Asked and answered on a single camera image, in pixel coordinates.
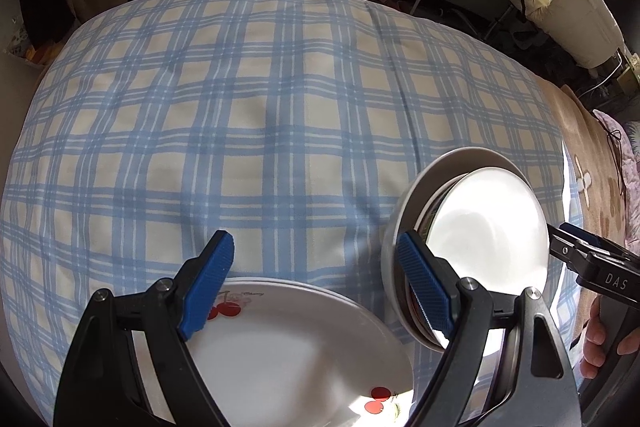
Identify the large white bowl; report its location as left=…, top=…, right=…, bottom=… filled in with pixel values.
left=381, top=146, right=532, bottom=353

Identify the red patterned small bowl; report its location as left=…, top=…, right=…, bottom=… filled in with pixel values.
left=405, top=173, right=466, bottom=352

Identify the person's right hand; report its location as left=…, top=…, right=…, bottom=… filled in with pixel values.
left=579, top=296, right=640, bottom=379

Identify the brown floral blanket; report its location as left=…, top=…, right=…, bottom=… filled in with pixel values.
left=536, top=78, right=639, bottom=254

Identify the cherry pattern plate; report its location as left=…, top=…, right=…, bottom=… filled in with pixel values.
left=131, top=276, right=417, bottom=427

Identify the blue plaid cloth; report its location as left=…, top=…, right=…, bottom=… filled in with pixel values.
left=1, top=0, right=582, bottom=419

